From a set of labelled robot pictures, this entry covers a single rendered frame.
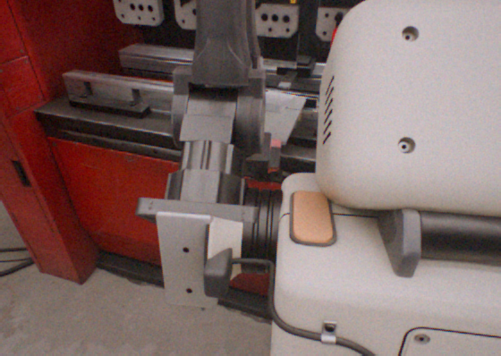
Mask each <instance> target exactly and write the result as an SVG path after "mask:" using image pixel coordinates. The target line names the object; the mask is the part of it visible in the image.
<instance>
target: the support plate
mask: <svg viewBox="0 0 501 356"><path fill-rule="evenodd" d="M305 102H306V98H303V97H294V98H293V99H292V100H291V101H290V102H289V103H288V108H293V109H288V108H284V110H283V111H282V112H281V113H279V114H277V113H273V112H269V111H266V122H265V132H270V133H271V134H272V140H280V141H281V145H285V144H286V142H287V141H288V138H289V136H290V135H291V132H292V130H293V128H294V126H295V122H296V120H297V119H298V117H299V115H300V113H301V111H302V109H303V106H304V104H305ZM294 109H299V110H294ZM300 110H301V111H300Z"/></svg>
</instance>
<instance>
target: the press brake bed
mask: <svg viewBox="0 0 501 356"><path fill-rule="evenodd" d="M42 124H43V127H44V129H45V132H46V133H47V136H48V137H47V138H48V139H49V142H50V147H51V149H52V150H53V153H54V155H55V159H56V161H57V164H58V165H59V167H60V172H61V174H62V177H63V178H64V181H65V184H66V187H67V188H68V191H69V195H70V197H71V199H72V203H73V205H74V207H75V209H76V211H77V213H78V218H79V219H80V222H81V225H82V227H84V228H85V230H86V232H87V233H88V235H90V236H91V238H92V239H93V240H94V242H95V243H96V244H97V246H98V247H99V248H100V249H102V250H103V253H102V255H101V257H100V258H99V259H97V260H96V264H97V267H98V268H101V269H103V270H106V271H109V272H112V273H115V274H120V275H125V276H127V277H130V278H133V279H135V280H138V281H143V282H146V283H150V284H154V285H157V286H159V287H165V282H164V276H163V269H162V263H161V250H160V244H159V237H158V231H157V225H156V224H153V223H150V222H149V221H147V220H146V219H144V218H142V217H139V216H135V211H136V207H137V203H138V199H139V198H148V199H164V197H165V193H166V184H167V179H168V174H170V173H172V172H174V171H179V161H180V156H181V151H182V150H181V149H179V148H174V147H170V146H166V145H161V144H156V143H153V142H147V141H139V140H132V139H127V138H123V137H118V136H114V135H109V134H105V133H96V132H92V131H84V130H79V129H74V128H70V127H66V126H61V125H57V124H52V123H42ZM296 173H309V172H306V171H297V170H293V169H288V168H284V167H280V168H279V170H278V171H272V172H270V173H268V180H267V183H265V182H258V181H255V167H250V166H245V167H244V178H245V179H246V182H247V183H248V187H254V188H259V190H260V191H262V190H263V189H264V188H265V189H270V190H271V191H274V190H281V185H282V183H283V181H284V179H285V178H287V177H288V176H290V175H292V174H296ZM268 282H269V275H268V273H266V274H264V275H257V273H256V272H252V274H244V273H240V274H238V275H237V276H235V277H234V278H233V279H231V280H230V282H229V290H228V294H227V295H226V296H225V297H224V298H221V299H220V298H219V299H218V302H217V304H220V305H222V306H225V307H227V308H230V309H236V310H241V311H244V312H246V313H249V314H251V315H253V316H256V317H260V318H264V319H269V320H272V321H273V319H272V318H271V317H270V314H269V311H268V308H267V289H268Z"/></svg>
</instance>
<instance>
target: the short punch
mask: <svg viewBox="0 0 501 356"><path fill-rule="evenodd" d="M299 39H300V34H298V35H297V36H296V37H295V36H291V37H289V38H279V37H270V36H263V55H262V59H263V65H266V66H274V67H289V68H296V67H297V59H298V49H299Z"/></svg>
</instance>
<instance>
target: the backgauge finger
mask: <svg viewBox="0 0 501 356"><path fill-rule="evenodd" d="M315 65H316V58H312V56H306V55H298V59H297V67H296V68H289V67H276V75H284V77H283V79H282V80H281V83H280V84H279V85H278V87H277V89H281V90H288V89H289V88H290V86H291V85H292V83H293V82H294V80H295V78H296V77H301V78H307V79H309V78H310V76H311V74H312V73H313V71H314V69H315Z"/></svg>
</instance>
